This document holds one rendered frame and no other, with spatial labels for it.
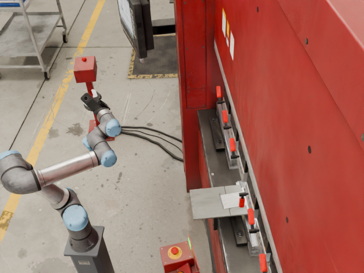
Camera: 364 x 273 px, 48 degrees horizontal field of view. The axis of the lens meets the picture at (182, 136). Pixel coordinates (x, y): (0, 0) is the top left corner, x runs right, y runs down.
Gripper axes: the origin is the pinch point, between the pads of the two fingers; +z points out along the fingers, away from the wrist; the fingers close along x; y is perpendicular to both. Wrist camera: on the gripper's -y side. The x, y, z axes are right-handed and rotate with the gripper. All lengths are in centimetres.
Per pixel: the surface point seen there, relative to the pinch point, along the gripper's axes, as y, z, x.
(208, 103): 74, 5, 44
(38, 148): 87, 135, -90
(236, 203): 55, -76, 15
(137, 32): 12, 26, 43
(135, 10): 0, 25, 50
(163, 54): 168, 208, 58
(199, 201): 47, -66, 3
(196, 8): 13, 2, 74
